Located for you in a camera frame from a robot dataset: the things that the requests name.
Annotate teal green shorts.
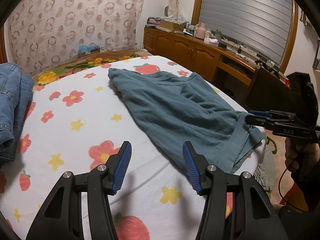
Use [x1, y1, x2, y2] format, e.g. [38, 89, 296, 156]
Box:
[108, 68, 264, 173]

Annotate person's right hand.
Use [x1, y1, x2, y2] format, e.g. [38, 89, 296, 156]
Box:
[285, 138, 319, 172]

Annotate brown wooden sideboard cabinet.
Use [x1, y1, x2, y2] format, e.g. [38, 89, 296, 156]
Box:
[143, 27, 292, 110]

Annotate white strawberry flower bedsheet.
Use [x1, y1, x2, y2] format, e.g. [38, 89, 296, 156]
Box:
[0, 55, 266, 240]

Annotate pink tissue box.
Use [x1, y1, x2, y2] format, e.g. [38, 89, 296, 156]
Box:
[204, 37, 219, 47]

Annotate grey window blind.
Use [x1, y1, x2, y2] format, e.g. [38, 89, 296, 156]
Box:
[199, 0, 292, 63]

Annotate pink kettle jug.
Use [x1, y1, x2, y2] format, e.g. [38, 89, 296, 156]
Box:
[194, 23, 207, 40]

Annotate cardboard box on cabinet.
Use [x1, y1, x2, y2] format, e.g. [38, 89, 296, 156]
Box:
[159, 20, 185, 31]

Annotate folded blue denim pants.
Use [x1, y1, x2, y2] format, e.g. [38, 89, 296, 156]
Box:
[0, 63, 34, 165]

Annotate cardboard box with blue item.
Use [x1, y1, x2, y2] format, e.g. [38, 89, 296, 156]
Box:
[78, 44, 100, 57]

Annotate circle patterned curtain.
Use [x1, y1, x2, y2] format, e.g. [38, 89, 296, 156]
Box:
[8, 0, 144, 75]

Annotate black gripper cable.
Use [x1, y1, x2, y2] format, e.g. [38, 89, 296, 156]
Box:
[278, 142, 311, 212]

